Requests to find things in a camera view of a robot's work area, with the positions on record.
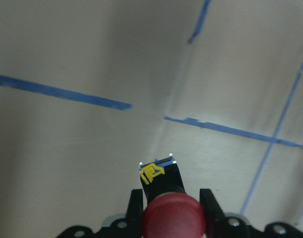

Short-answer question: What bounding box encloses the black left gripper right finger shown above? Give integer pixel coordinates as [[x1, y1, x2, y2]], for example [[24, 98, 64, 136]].
[[199, 188, 225, 223]]

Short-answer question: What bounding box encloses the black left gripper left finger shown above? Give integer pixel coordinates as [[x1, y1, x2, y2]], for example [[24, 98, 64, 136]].
[[125, 189, 143, 222]]

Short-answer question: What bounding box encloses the red emergency stop button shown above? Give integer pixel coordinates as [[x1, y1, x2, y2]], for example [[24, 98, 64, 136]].
[[138, 153, 208, 238]]

